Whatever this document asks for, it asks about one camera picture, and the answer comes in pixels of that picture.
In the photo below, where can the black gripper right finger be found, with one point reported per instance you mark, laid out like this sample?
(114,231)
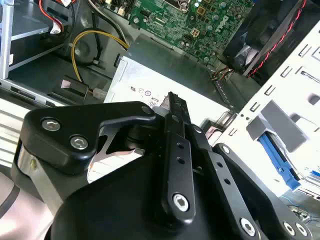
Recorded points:
(225,175)

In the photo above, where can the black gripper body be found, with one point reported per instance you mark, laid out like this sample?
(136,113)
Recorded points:
(120,205)

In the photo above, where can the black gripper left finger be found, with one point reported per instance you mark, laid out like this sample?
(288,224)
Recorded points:
(62,117)

